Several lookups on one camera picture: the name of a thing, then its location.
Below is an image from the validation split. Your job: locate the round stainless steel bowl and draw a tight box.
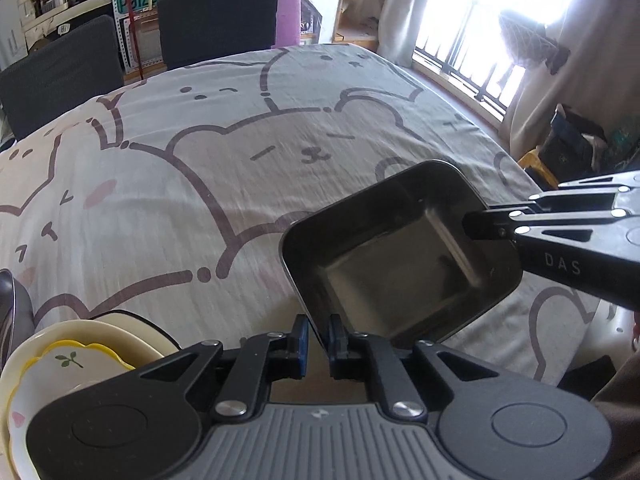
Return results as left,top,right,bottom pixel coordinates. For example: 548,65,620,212
0,269,35,366

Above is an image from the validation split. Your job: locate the small floral yellow-rimmed dish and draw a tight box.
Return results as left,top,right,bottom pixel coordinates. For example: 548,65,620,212
8,340,134,479

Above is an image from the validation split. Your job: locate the white curtain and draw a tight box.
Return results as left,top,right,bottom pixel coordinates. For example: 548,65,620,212
499,0,639,159

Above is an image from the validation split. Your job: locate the dark chair near window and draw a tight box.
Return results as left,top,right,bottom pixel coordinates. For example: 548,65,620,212
157,0,278,70

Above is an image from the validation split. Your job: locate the rectangular stainless steel tray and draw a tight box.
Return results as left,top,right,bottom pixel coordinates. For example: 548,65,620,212
280,160,522,348

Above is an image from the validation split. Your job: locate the cream ceramic two-handled bowl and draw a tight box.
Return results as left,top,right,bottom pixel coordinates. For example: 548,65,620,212
1,312,179,479

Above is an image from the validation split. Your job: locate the bear pattern tablecloth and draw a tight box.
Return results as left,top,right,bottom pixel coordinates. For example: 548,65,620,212
0,43,601,386

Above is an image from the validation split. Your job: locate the dark chair with purple cushion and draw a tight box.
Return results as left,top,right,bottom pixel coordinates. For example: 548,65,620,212
1,15,124,140

